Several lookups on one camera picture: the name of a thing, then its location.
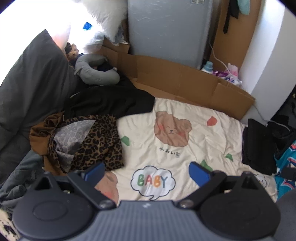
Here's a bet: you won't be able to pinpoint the white refill pouch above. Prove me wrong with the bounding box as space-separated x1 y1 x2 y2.
223 76 243 87

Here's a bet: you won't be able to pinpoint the hanging teal cloth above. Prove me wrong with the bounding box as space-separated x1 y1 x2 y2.
237 0 251 15

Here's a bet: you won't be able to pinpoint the brown garment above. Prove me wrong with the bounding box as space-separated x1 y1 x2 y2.
29 112 67 176

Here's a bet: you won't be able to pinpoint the grey cabinet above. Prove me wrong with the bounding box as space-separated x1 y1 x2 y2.
127 0 214 70

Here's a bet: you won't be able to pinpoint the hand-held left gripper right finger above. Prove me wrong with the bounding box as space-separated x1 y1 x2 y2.
177 161 266 210

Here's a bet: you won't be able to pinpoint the upright cardboard panel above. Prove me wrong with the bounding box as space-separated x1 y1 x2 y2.
209 0 262 72

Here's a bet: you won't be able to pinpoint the grey garment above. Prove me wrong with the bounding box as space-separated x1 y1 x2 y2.
0 151 47 207

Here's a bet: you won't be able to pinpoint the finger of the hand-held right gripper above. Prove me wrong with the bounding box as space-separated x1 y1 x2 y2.
281 166 296 179

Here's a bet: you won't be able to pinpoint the white pillow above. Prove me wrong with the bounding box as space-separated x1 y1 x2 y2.
79 0 129 42

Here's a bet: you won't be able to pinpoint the leopard print skirt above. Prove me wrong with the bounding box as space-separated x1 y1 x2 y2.
47 115 125 174

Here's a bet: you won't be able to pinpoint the grey neck pillow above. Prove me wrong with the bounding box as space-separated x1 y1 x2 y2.
74 54 121 85

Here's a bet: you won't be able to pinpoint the black and white cloth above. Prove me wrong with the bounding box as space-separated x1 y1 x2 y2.
0 207 21 241

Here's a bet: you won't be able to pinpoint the folded black clothes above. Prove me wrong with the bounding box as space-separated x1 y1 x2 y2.
242 119 278 175

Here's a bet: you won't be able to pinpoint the white detergent bottle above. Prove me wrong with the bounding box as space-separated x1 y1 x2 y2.
201 61 214 74

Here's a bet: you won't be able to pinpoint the teal printed jersey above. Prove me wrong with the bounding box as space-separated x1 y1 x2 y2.
274 140 296 200

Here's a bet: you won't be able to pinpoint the black bag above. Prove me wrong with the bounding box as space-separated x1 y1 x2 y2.
266 91 296 158

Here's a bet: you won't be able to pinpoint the hanging black cloth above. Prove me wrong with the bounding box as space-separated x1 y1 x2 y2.
223 0 240 34

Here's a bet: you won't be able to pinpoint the grey cable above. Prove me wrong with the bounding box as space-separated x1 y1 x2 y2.
254 105 288 128

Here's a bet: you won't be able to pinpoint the pink plastic bag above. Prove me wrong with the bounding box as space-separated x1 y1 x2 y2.
225 63 240 78

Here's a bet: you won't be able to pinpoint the flat cardboard sheet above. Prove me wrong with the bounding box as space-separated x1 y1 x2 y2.
99 38 256 121

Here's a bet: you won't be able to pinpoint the brown teddy toy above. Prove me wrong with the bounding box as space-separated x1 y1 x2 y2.
65 43 80 66

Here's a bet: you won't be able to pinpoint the white cable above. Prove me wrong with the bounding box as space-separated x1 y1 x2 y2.
209 42 229 70

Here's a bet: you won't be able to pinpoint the clear plastic bag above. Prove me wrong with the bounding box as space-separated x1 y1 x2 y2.
82 30 107 52

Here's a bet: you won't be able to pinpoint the grey cloth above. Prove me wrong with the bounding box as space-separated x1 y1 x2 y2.
276 192 296 241

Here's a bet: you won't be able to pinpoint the black garment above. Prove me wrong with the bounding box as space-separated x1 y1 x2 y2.
63 74 155 121

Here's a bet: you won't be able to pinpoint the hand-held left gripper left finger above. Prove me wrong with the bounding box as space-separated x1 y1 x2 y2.
31 161 117 210

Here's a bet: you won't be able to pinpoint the cream bear printed blanket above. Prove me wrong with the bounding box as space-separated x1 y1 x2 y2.
92 97 278 202

